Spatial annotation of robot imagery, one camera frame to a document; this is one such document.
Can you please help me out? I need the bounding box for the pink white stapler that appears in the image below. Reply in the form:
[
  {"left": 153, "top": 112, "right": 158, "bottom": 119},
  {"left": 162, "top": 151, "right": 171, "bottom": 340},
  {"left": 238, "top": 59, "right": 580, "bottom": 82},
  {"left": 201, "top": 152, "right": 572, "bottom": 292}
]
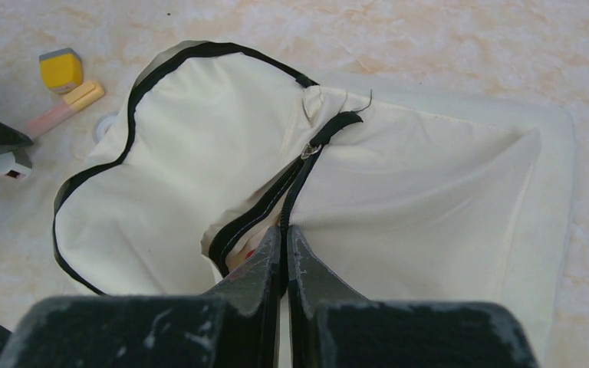
[{"left": 0, "top": 149, "right": 33, "bottom": 180}]

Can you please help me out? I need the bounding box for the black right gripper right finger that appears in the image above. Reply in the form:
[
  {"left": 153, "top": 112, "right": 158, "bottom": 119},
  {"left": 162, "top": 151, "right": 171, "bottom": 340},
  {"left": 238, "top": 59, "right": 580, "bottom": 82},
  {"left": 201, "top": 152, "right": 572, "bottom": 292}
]
[{"left": 286, "top": 226, "right": 538, "bottom": 367}]

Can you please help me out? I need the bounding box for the pink orange marker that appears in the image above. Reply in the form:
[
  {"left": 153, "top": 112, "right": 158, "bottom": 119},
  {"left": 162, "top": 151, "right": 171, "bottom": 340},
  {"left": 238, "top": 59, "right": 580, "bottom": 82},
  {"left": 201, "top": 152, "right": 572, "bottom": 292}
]
[{"left": 24, "top": 80, "right": 105, "bottom": 140}]

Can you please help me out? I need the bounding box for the cream canvas backpack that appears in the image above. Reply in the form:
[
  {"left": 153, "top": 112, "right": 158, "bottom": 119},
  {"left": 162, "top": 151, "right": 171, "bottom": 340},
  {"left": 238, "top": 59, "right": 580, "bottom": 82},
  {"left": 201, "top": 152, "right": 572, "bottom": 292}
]
[{"left": 52, "top": 41, "right": 575, "bottom": 362}]

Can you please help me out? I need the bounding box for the yellow eraser block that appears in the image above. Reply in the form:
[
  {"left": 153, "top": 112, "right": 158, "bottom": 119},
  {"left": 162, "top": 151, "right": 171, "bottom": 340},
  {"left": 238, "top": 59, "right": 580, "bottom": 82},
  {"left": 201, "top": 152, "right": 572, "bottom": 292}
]
[{"left": 38, "top": 48, "right": 84, "bottom": 94}]

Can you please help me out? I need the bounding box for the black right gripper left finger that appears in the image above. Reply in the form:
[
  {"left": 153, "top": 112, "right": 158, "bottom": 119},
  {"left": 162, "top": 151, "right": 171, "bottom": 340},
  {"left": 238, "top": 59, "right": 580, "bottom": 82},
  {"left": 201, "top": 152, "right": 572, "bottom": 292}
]
[{"left": 0, "top": 227, "right": 281, "bottom": 367}]

